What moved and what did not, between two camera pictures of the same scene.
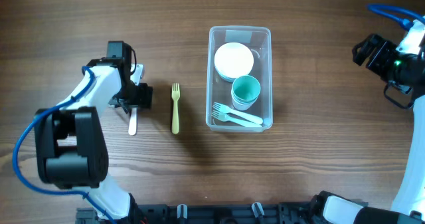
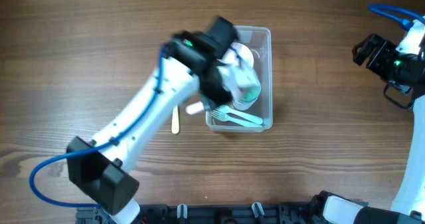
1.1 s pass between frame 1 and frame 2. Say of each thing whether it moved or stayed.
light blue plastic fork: stayed
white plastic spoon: moved
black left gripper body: moved
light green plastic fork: stayed
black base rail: stayed
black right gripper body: stayed
